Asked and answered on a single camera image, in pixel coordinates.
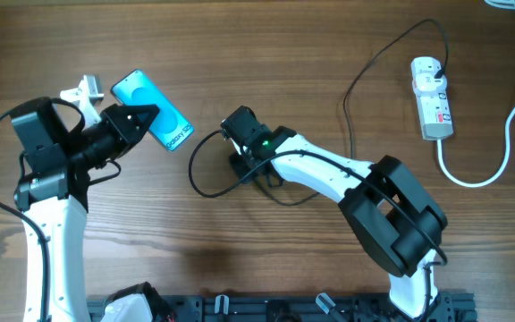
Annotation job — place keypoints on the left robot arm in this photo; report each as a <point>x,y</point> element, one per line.
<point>53,198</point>

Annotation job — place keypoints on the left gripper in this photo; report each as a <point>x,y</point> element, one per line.
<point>115,130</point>

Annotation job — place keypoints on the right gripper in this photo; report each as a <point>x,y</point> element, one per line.
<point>240,165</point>

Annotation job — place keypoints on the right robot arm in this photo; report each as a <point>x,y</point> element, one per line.
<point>395,220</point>

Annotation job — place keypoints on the white power strip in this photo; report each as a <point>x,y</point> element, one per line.
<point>433,109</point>

